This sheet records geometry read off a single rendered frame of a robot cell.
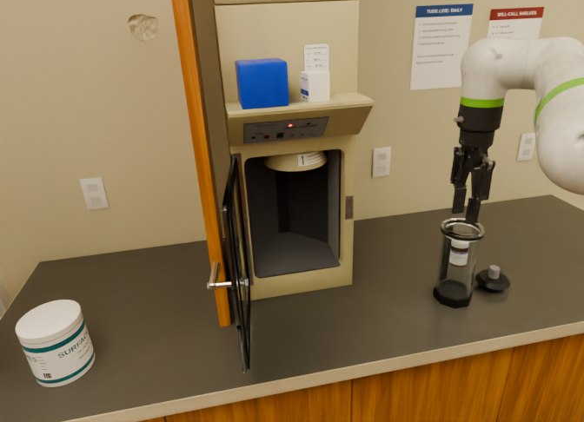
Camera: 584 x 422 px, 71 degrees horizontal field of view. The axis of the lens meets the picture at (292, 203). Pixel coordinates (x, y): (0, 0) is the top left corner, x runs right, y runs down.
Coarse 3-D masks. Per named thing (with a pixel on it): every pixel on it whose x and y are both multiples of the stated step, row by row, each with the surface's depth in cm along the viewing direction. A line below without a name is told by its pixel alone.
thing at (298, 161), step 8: (304, 152) 106; (312, 152) 107; (320, 152) 109; (264, 160) 112; (272, 160) 108; (280, 160) 106; (288, 160) 106; (296, 160) 105; (304, 160) 106; (312, 160) 106; (320, 160) 108; (272, 168) 108; (280, 168) 106; (288, 168) 106; (296, 168) 105; (304, 168) 106; (312, 168) 106
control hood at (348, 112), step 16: (336, 96) 94; (352, 96) 93; (240, 112) 84; (256, 112) 84; (272, 112) 85; (288, 112) 86; (304, 112) 87; (320, 112) 88; (336, 112) 89; (352, 112) 90; (368, 112) 92; (240, 128) 88; (336, 128) 96; (352, 128) 97; (240, 144) 95
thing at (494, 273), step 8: (480, 272) 120; (488, 272) 117; (496, 272) 115; (480, 280) 117; (488, 280) 116; (496, 280) 115; (504, 280) 115; (488, 288) 115; (496, 288) 114; (504, 288) 114
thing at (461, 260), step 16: (448, 224) 109; (464, 224) 109; (480, 224) 107; (448, 240) 105; (480, 240) 105; (448, 256) 106; (464, 256) 104; (448, 272) 108; (464, 272) 106; (448, 288) 110; (464, 288) 108
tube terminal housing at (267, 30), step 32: (352, 0) 90; (224, 32) 88; (256, 32) 89; (288, 32) 90; (320, 32) 91; (352, 32) 93; (224, 64) 90; (288, 64) 93; (352, 64) 96; (224, 96) 93; (352, 160) 106; (352, 192) 110; (352, 224) 114; (352, 256) 118; (256, 288) 116; (288, 288) 118; (320, 288) 121
